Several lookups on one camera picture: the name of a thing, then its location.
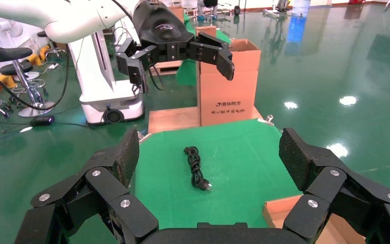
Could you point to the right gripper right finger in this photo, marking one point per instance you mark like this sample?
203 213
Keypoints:
343 188

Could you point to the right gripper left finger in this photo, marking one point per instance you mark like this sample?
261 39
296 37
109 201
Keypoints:
80 202

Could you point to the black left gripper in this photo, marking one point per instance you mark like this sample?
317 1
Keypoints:
158 28

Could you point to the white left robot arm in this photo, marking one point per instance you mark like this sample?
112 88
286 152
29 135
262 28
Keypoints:
63 20

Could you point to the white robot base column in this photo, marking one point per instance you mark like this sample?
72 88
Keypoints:
97 84

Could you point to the small plain cardboard box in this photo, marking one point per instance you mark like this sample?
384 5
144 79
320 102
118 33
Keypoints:
205 31
178 13

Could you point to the tall printed cardboard box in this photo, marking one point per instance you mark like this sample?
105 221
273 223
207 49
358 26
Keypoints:
227 91

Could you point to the flat open cardboard box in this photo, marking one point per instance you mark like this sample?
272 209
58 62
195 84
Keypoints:
279 212

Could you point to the green cloth on distant table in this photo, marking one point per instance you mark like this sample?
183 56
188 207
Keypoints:
186 72

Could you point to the metal binder clip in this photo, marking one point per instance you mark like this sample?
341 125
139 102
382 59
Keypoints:
143 136
269 119

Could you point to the black power adapter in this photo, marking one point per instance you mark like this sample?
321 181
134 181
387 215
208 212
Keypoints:
42 121

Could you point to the white power strip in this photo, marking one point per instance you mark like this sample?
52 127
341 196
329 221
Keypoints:
53 66

